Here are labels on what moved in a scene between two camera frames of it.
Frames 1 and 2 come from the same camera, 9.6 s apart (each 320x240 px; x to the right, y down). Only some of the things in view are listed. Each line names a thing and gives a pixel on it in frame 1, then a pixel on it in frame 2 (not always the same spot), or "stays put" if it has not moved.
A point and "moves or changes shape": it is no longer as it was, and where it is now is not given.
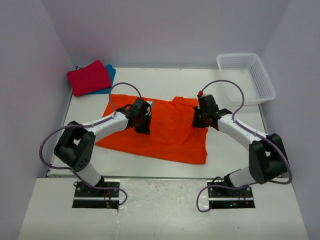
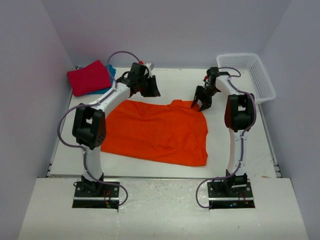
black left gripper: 146,129 → 153,91
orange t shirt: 172,135 moves or changes shape
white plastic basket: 249,72 stays put
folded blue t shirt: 111,72 stays put
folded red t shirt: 91,78 stays put
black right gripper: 196,124 → 207,103
